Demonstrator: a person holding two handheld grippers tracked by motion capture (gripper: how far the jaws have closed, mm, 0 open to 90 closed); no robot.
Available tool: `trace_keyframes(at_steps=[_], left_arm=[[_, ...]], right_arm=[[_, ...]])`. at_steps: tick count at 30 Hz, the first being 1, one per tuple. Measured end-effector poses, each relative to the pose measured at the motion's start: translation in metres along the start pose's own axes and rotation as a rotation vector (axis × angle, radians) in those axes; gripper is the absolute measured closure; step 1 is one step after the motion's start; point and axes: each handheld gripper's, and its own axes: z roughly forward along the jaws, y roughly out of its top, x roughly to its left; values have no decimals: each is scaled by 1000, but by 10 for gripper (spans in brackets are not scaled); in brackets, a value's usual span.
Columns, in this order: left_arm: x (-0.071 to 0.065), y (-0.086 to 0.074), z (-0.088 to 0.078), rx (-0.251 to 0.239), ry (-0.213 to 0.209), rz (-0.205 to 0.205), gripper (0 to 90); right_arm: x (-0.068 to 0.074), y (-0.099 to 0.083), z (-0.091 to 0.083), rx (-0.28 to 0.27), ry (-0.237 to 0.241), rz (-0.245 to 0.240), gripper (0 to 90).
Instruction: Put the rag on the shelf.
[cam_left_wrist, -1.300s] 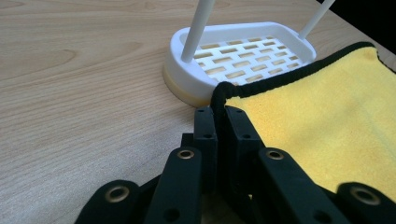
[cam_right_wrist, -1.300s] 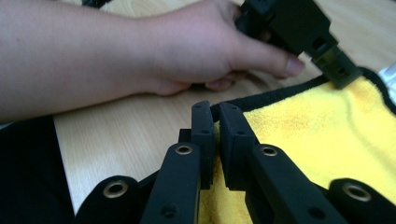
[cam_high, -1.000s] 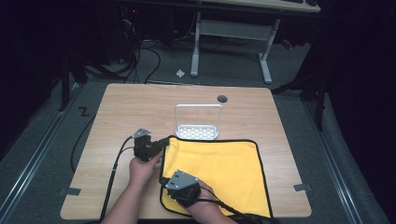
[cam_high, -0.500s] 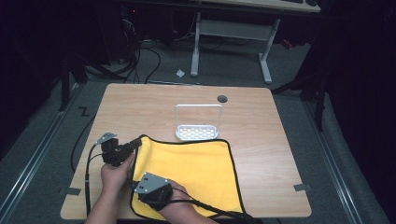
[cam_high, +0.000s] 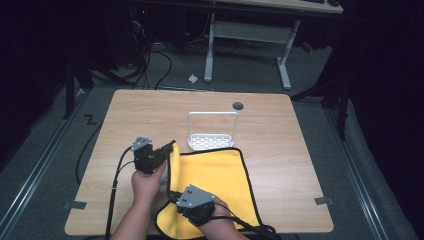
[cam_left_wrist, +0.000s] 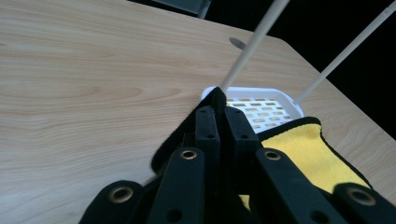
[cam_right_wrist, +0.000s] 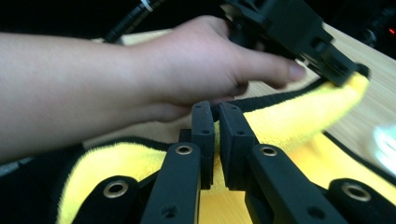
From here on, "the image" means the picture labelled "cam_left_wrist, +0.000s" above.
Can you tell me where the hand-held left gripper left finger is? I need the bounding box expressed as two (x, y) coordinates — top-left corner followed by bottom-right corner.
(194, 105), (222, 157)

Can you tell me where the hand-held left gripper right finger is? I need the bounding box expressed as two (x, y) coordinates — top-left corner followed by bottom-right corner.
(223, 105), (263, 152)

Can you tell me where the white rack with handle frame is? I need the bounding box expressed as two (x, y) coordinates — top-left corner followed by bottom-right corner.
(200, 0), (396, 135)

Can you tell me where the grey and yellow cloth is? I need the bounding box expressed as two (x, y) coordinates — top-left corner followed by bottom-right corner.
(150, 86), (374, 217)

